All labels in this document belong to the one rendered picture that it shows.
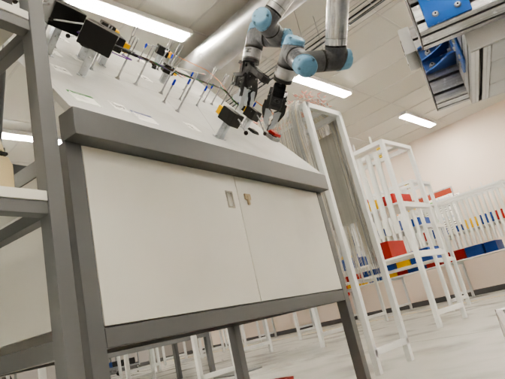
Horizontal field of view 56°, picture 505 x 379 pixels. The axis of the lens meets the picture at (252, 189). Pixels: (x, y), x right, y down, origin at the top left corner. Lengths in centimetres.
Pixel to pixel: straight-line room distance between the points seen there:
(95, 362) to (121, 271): 19
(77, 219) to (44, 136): 18
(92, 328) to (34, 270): 23
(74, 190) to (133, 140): 20
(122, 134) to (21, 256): 36
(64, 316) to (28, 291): 27
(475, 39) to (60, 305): 101
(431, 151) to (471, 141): 80
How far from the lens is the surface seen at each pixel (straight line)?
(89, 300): 101
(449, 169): 1027
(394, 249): 483
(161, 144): 123
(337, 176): 289
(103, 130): 112
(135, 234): 112
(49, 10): 142
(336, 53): 171
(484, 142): 1009
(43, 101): 105
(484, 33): 120
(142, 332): 108
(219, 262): 131
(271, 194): 164
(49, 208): 96
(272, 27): 188
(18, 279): 121
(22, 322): 120
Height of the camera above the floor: 34
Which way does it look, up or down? 16 degrees up
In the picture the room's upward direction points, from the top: 13 degrees counter-clockwise
